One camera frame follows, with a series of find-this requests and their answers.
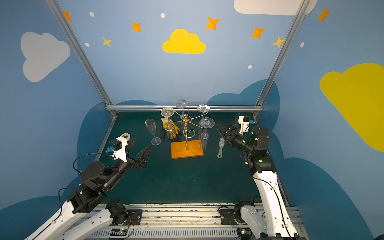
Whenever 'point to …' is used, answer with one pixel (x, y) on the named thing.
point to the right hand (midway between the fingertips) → (219, 127)
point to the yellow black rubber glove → (164, 121)
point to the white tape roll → (128, 136)
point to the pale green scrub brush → (221, 142)
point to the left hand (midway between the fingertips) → (141, 141)
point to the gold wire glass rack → (189, 133)
